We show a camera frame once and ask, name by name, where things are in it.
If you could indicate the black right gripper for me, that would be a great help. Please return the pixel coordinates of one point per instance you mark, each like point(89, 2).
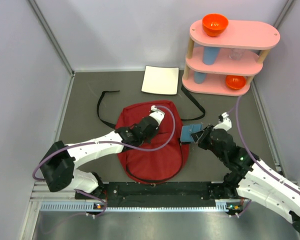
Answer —
point(199, 137)

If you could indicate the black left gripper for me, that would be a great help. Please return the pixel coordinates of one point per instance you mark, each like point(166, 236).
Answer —
point(148, 139)

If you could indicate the blue snap wallet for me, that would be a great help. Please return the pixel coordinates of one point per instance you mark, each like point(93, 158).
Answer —
point(188, 130)

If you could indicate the red student backpack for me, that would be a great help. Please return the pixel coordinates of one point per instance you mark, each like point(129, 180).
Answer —
point(165, 155)

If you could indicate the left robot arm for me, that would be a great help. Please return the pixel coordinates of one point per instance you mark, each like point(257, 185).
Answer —
point(61, 171)

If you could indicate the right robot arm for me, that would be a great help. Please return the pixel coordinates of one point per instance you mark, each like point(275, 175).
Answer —
point(250, 177)

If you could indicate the blue cup bottom shelf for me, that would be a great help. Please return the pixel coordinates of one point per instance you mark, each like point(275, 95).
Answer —
point(199, 77)

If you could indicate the blue cup shelf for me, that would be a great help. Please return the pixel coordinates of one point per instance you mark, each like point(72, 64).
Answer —
point(210, 54)
point(199, 77)

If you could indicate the orange bowl bottom shelf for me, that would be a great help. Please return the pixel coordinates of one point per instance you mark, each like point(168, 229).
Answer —
point(235, 82)

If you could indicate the orange bowl shelf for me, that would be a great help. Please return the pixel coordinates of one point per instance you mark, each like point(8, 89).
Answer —
point(214, 24)
point(235, 82)

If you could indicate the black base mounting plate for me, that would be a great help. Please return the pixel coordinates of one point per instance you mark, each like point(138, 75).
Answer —
point(168, 194)

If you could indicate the pink three-tier shelf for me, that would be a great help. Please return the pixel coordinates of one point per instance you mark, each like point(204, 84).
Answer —
point(226, 64)

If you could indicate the blue cup middle shelf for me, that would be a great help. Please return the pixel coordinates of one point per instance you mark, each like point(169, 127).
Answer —
point(210, 54)

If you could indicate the clear glass cup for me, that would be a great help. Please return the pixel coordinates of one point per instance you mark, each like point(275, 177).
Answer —
point(236, 53)

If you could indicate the orange bowl top shelf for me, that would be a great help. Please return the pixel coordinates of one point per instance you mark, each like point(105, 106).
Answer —
point(214, 24)

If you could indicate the slotted cable duct rail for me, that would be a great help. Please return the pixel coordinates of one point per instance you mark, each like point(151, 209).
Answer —
point(222, 205)

